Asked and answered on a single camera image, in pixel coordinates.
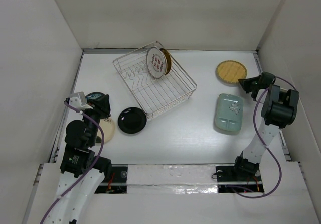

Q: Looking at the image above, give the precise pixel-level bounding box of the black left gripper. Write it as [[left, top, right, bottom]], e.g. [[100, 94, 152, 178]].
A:
[[80, 93, 111, 146]]

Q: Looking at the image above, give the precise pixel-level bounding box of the woven bamboo round plate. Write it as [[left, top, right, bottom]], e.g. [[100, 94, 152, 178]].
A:
[[215, 60, 247, 85]]

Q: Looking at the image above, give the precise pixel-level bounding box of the white plate red pattern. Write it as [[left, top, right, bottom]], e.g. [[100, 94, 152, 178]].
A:
[[146, 47, 166, 79]]

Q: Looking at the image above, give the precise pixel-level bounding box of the yellow patterned plate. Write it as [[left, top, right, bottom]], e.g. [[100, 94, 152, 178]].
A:
[[160, 48, 172, 75]]

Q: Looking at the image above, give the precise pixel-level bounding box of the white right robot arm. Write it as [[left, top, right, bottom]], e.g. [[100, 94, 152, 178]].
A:
[[231, 72, 299, 180]]

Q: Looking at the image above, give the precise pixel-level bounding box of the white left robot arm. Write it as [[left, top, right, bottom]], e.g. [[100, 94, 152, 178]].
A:
[[40, 92, 112, 223]]

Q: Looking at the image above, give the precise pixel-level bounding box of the light green rectangular dish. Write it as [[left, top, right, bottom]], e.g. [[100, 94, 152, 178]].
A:
[[214, 93, 244, 133]]

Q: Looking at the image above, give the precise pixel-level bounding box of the blue and white plate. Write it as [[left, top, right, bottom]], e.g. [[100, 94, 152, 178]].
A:
[[85, 92, 105, 100]]

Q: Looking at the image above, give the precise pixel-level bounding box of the beige plate with writing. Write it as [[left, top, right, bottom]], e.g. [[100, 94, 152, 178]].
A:
[[96, 117, 115, 144]]

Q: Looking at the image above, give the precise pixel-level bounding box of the glossy black plate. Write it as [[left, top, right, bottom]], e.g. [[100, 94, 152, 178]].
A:
[[117, 107, 147, 134]]

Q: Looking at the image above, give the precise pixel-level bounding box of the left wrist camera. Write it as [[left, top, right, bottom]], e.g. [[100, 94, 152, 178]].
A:
[[66, 92, 91, 110]]

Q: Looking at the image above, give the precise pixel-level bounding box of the silver wire dish rack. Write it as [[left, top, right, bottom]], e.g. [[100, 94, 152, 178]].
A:
[[113, 41, 197, 120]]

